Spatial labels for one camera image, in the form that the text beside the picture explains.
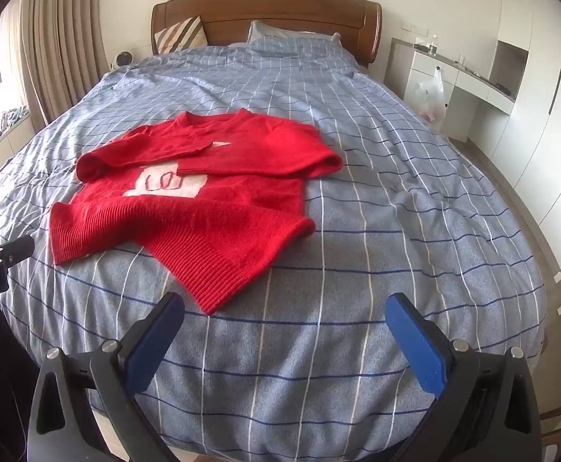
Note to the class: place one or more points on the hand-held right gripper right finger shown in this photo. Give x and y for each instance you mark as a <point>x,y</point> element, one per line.
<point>420,346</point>

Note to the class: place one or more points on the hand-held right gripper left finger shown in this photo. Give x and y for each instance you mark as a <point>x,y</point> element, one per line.
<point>153,341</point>

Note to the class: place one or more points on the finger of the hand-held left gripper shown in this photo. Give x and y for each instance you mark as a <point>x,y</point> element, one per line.
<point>8,250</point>

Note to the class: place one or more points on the red knitted sweater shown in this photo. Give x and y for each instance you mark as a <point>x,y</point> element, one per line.
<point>242,231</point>

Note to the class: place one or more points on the white window bench cabinet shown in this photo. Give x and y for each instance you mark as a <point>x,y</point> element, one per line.
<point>1,151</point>

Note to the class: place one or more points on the blue checked duvet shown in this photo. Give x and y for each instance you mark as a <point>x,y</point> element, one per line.
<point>357,250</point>

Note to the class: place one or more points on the pile of clutter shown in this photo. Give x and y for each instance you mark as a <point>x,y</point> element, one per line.
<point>6,120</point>

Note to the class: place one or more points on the beige curtain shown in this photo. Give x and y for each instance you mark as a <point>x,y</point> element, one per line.
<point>54,33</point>

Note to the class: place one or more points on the small round white device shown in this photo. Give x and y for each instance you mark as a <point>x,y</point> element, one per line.
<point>124,59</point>

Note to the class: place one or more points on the white wardrobe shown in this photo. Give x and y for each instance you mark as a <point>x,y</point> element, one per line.
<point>540,130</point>

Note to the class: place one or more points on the white plastic bag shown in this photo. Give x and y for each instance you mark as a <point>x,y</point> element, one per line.
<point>430,96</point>

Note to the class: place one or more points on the striped cushion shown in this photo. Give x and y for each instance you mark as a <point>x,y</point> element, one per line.
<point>179,36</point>

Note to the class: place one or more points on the white bedside table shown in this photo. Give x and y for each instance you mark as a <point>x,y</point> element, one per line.
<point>425,62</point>

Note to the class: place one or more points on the clear bottle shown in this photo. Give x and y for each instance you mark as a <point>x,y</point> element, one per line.
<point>434,44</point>

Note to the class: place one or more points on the blue checked pillow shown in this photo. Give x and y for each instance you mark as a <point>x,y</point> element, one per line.
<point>266,31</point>

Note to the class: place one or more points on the wooden headboard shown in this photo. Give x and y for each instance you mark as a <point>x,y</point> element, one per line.
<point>285,19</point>

